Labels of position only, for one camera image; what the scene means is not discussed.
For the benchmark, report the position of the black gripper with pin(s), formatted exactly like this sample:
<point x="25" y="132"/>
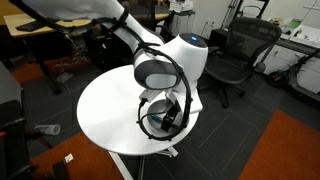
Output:
<point x="173" y="106"/>

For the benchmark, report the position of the teal marker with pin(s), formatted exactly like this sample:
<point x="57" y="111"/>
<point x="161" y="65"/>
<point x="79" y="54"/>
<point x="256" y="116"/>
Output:
<point x="155" y="117"/>

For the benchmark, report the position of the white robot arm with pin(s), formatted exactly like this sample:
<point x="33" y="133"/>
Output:
<point x="173" y="66"/>

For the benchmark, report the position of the white round table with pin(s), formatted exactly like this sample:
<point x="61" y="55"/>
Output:
<point x="107" y="112"/>

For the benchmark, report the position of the black office chair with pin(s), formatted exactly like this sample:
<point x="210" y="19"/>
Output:
<point x="246" y="39"/>

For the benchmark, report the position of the clear plastic cup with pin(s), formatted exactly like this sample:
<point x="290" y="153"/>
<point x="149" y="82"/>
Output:
<point x="49" y="129"/>

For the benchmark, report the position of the black electric scooter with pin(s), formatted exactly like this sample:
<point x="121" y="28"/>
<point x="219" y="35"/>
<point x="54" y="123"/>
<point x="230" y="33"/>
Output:
<point x="281" y="78"/>

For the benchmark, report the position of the black keyboard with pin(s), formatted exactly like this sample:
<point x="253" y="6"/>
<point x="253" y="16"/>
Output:
<point x="30" y="27"/>

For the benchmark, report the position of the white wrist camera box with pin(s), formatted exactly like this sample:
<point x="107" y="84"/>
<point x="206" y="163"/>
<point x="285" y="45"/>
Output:
<point x="149" y="95"/>

